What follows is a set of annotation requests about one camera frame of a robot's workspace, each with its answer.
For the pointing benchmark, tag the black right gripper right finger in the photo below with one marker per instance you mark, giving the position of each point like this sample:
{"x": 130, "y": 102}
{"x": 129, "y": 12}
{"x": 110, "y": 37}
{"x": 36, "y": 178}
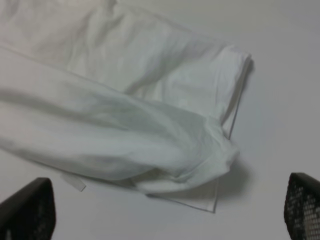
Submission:
{"x": 302, "y": 207}

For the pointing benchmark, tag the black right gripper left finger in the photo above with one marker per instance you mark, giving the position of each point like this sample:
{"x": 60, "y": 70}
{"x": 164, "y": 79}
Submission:
{"x": 30, "y": 213}

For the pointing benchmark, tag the white short sleeve t-shirt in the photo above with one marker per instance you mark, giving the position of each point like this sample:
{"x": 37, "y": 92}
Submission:
{"x": 110, "y": 91}

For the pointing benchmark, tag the white tape piece front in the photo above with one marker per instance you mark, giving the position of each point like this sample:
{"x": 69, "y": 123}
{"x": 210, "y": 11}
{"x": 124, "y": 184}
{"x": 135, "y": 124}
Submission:
{"x": 74, "y": 181}

